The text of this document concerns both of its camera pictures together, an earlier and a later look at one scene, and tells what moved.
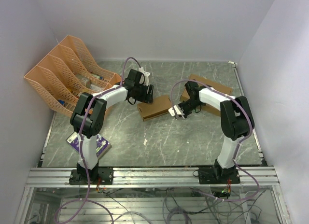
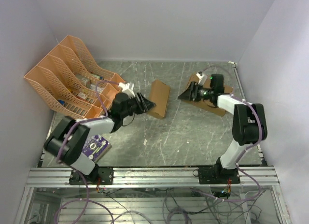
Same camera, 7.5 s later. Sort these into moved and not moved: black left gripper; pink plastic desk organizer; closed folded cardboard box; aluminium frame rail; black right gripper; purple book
Moved: black left gripper; black right gripper
Not moved: purple book; aluminium frame rail; closed folded cardboard box; pink plastic desk organizer
